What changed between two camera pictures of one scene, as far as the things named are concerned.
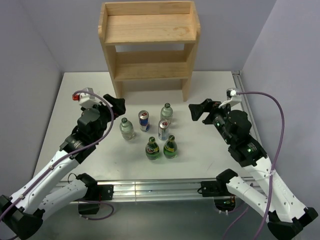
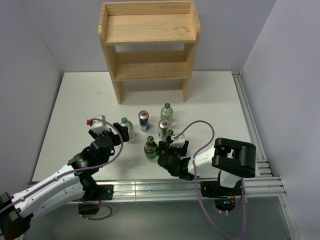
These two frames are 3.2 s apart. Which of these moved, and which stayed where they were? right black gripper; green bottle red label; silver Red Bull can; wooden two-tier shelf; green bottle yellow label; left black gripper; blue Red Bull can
Moved: left black gripper; right black gripper; green bottle yellow label
Stayed: silver Red Bull can; wooden two-tier shelf; green bottle red label; blue Red Bull can
